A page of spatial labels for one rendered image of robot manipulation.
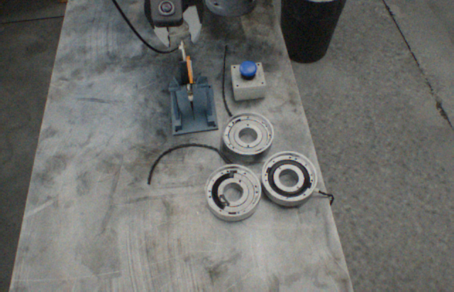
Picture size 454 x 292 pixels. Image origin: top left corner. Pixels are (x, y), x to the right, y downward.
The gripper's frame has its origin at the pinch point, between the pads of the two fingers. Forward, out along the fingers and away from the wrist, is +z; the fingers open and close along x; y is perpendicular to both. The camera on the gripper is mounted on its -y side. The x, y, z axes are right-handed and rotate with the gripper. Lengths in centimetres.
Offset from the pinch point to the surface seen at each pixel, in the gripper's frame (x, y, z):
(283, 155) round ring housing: -17.0, -18.9, 15.1
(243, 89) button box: -11.9, -1.5, 14.4
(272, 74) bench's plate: -20.0, 5.4, 18.2
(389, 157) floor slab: -84, 16, 98
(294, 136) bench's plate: -21.2, -13.0, 18.2
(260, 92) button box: -15.7, -1.6, 16.0
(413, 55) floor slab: -122, 77, 98
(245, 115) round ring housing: -11.3, -8.1, 15.2
